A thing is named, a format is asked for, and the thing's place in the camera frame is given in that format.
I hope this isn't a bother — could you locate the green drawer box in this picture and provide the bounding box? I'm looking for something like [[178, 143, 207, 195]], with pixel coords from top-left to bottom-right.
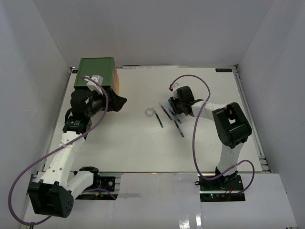
[[74, 57, 116, 88]]

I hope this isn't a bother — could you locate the blue pen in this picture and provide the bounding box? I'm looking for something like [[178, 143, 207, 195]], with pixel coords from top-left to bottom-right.
[[167, 108, 182, 124]]

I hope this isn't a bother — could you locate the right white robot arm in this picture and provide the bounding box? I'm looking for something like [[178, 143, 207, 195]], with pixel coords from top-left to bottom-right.
[[169, 83, 252, 190]]

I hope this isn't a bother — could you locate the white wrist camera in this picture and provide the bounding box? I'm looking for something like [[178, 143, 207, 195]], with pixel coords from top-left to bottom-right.
[[86, 75, 103, 94], [169, 83, 181, 99]]

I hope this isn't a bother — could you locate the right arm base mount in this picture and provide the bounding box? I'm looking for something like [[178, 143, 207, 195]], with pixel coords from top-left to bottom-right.
[[194, 175, 245, 203]]

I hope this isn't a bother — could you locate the green pen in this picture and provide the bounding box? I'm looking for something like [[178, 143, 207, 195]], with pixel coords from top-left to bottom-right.
[[154, 109, 163, 128]]

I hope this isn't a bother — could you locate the purple pen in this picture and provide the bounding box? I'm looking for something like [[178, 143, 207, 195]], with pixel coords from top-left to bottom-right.
[[158, 102, 173, 121]]

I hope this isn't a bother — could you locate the orange cardboard box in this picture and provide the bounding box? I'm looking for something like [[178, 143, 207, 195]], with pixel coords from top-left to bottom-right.
[[112, 68, 120, 95]]

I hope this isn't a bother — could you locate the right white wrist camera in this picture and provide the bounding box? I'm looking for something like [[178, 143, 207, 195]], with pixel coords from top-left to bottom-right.
[[169, 83, 181, 99]]

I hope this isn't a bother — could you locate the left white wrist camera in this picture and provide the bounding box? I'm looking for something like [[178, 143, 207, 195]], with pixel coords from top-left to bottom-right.
[[86, 75, 103, 94]]

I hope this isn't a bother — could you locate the red pen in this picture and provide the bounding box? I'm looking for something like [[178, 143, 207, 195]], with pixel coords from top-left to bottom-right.
[[173, 119, 184, 137]]

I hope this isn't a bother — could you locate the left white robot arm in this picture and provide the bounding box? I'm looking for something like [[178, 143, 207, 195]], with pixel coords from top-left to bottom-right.
[[28, 86, 127, 218]]

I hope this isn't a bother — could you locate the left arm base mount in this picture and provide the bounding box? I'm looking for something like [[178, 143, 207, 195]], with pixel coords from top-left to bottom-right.
[[76, 176, 119, 200]]

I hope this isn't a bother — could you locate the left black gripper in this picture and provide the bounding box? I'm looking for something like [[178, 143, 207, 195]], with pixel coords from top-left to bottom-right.
[[85, 88, 127, 118]]

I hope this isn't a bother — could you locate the small clear tape roll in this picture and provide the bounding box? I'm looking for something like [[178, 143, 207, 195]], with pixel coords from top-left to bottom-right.
[[145, 107, 155, 117]]

